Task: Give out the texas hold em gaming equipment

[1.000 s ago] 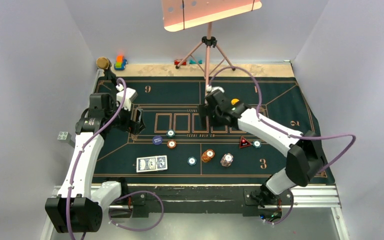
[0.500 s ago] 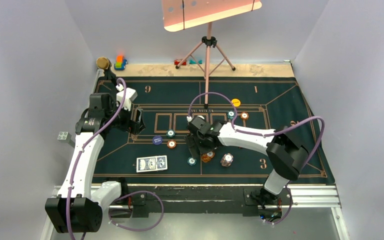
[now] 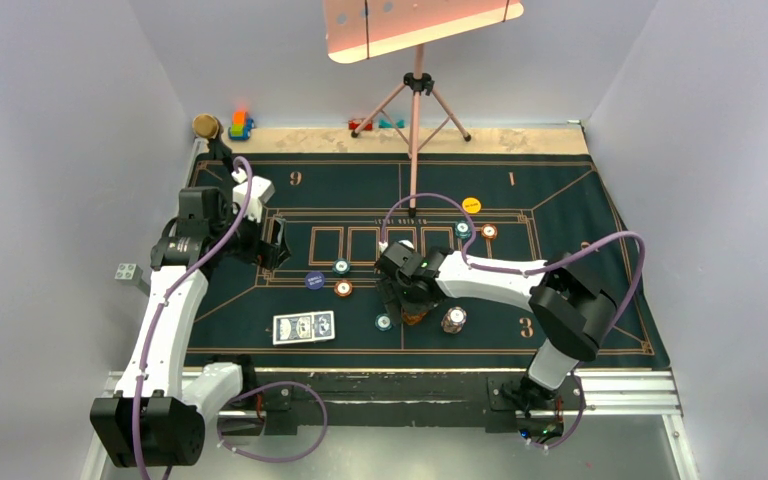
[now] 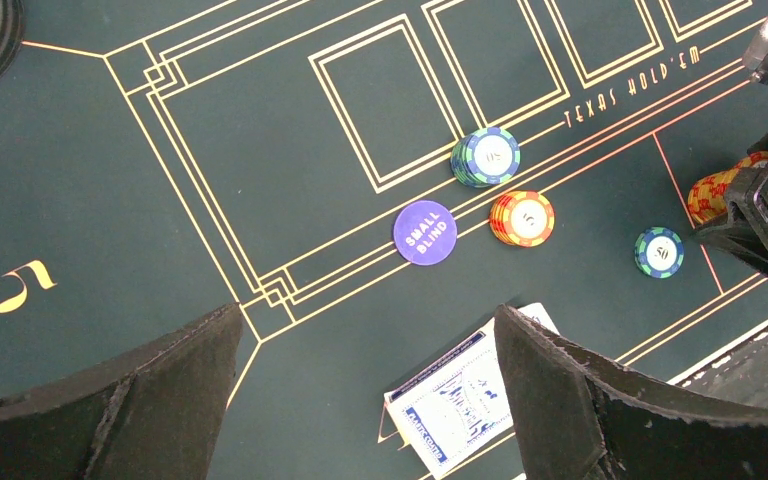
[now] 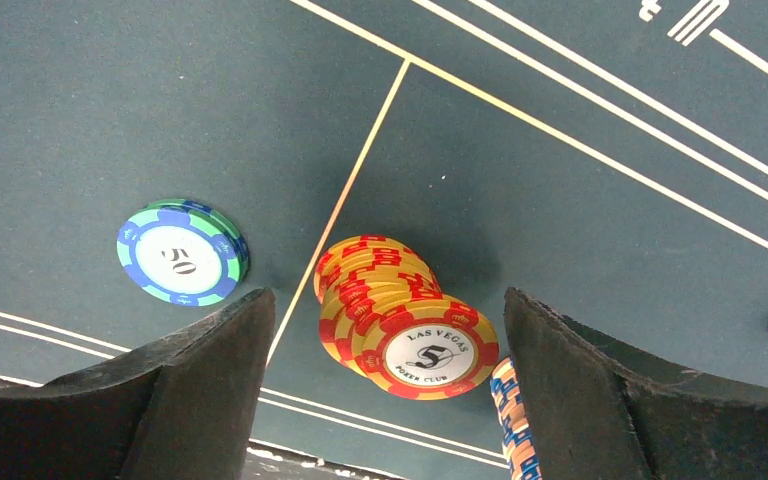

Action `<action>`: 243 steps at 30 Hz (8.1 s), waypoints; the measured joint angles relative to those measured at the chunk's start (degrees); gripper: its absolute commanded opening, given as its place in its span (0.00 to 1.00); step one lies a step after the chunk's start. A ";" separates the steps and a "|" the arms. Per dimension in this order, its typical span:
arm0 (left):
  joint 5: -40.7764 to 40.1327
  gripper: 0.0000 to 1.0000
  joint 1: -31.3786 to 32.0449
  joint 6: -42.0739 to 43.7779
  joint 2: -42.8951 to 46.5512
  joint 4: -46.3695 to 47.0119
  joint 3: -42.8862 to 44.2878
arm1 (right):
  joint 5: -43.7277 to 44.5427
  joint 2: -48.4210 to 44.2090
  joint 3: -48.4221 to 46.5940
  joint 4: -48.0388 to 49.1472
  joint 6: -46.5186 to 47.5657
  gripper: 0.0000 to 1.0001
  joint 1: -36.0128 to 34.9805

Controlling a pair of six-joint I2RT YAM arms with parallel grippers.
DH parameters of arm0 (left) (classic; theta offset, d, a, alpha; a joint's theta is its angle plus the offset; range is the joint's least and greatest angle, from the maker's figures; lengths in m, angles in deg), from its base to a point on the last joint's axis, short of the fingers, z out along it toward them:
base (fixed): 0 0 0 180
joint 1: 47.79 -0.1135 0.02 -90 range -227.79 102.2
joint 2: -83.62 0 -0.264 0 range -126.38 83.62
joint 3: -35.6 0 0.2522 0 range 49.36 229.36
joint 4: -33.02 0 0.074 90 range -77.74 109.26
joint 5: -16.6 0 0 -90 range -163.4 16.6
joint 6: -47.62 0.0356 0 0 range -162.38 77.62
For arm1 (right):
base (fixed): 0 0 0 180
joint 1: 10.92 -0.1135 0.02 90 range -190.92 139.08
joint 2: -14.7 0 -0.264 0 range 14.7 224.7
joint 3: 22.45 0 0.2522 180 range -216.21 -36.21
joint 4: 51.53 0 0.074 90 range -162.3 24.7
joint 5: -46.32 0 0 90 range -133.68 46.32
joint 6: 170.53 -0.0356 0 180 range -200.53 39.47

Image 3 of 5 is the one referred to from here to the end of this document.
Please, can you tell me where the blue small blind button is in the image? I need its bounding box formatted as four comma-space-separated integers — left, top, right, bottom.
304, 271, 326, 290

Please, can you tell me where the green poker chip stack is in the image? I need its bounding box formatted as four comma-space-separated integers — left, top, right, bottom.
374, 314, 393, 331

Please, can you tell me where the blue playing card deck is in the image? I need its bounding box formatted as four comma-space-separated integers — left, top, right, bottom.
272, 310, 336, 346

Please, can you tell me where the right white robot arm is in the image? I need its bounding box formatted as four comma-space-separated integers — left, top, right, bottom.
375, 241, 620, 407

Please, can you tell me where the colourful toy block stack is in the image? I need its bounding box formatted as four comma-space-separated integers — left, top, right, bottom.
228, 110, 254, 141

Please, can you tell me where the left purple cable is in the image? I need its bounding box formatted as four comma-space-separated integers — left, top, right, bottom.
130, 156, 328, 480

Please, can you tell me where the dark green poker mat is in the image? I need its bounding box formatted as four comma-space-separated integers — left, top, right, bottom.
182, 153, 671, 371

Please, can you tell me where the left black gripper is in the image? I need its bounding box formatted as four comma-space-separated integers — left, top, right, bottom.
209, 197, 289, 270

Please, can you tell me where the red toy block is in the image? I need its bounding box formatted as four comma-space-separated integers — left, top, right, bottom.
348, 118, 374, 131

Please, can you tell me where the orange poker chip stack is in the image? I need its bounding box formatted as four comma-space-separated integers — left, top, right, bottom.
401, 312, 426, 326

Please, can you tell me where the teal toy block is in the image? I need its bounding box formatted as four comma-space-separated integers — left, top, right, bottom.
378, 118, 405, 129

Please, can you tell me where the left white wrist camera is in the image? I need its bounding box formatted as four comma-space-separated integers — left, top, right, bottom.
231, 170, 275, 224

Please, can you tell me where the yellow big blind button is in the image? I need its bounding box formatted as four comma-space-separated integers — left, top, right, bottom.
461, 197, 482, 215

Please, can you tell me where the pink poker chip stack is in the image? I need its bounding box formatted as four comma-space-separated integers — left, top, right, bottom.
441, 306, 467, 334

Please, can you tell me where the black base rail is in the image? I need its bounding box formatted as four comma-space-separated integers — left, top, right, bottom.
219, 368, 586, 442

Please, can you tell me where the grey lego block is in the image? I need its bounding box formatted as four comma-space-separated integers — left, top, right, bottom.
114, 263, 151, 296

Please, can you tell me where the gold round knob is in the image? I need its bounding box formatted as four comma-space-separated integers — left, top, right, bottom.
191, 113, 223, 140

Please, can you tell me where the pink music stand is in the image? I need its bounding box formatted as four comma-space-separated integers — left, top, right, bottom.
323, 0, 525, 217

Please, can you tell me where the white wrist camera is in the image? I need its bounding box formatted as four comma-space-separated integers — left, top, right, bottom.
231, 170, 275, 224
378, 240, 415, 253

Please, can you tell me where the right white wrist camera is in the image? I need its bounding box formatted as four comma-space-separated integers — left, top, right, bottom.
378, 240, 415, 253

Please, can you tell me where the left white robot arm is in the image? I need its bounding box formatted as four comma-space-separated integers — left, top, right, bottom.
90, 177, 290, 470

